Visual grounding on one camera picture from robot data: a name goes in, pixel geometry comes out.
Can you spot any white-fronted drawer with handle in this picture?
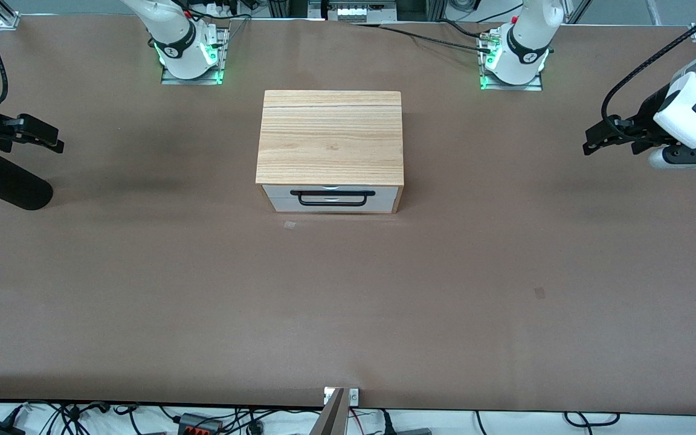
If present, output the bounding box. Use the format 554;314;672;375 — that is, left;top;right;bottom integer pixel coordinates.
262;185;401;207

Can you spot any black metal drawer handle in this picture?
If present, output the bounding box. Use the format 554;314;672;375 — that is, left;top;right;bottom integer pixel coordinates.
291;190;376;207

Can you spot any wooden drawer cabinet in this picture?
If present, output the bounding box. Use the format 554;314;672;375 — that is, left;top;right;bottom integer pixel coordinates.
256;90;405;213

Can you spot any black vase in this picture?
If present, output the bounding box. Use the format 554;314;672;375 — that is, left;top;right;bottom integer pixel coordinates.
0;154;54;211

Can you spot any grey power strip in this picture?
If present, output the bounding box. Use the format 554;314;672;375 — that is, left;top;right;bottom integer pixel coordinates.
324;0;396;23

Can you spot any black orange power adapter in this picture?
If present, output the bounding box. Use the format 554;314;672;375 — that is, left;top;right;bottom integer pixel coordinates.
178;413;223;435

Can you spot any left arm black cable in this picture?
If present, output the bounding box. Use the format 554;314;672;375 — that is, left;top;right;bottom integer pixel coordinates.
602;21;696;143

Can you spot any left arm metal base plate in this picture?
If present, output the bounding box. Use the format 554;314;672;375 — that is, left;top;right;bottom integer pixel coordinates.
480;30;544;92

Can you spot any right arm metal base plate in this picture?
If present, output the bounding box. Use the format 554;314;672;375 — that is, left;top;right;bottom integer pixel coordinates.
161;27;226;86

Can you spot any short black table cable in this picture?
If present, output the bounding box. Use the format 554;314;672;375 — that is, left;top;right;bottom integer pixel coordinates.
437;19;489;39

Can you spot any long black table cable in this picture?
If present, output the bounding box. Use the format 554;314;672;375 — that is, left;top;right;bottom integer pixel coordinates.
348;22;494;55

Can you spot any black looped floor cable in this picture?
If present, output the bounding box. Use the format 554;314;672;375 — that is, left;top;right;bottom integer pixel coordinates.
562;411;621;429

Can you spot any silver camera mount bracket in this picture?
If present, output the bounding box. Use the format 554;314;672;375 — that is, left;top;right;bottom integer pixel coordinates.
324;387;360;407

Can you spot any brown camera post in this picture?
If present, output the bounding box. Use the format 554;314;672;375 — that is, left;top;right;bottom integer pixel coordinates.
309;388;349;435

